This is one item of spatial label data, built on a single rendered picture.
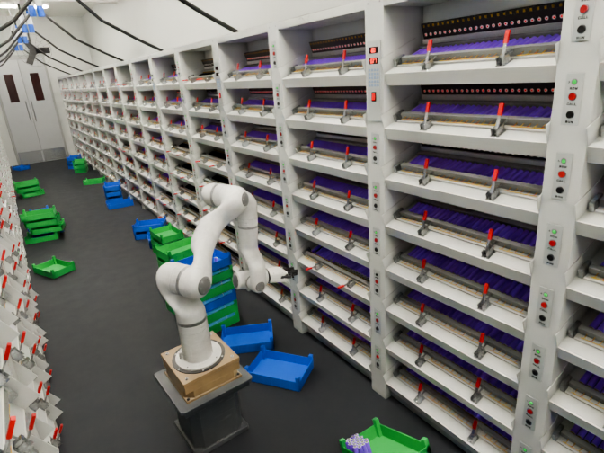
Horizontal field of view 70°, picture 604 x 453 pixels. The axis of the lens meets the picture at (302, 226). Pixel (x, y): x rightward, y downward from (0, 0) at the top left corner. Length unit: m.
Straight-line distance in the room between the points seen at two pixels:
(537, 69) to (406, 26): 0.59
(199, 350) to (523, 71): 1.48
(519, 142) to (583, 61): 0.24
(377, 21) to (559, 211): 0.87
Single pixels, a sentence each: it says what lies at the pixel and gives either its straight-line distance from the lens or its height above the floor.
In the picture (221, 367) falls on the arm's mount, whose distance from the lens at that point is 1.88.
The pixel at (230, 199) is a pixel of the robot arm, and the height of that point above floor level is 1.01.
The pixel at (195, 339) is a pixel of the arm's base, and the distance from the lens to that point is 1.84.
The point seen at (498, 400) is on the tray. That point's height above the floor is 0.31.
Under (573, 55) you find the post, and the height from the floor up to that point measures 1.47.
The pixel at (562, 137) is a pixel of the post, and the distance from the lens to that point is 1.31.
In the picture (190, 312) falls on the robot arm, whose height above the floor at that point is 0.62.
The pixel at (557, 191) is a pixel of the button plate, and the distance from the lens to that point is 1.33.
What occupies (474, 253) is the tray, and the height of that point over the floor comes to 0.87.
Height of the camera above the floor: 1.48
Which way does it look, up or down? 20 degrees down
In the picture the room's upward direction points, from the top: 4 degrees counter-clockwise
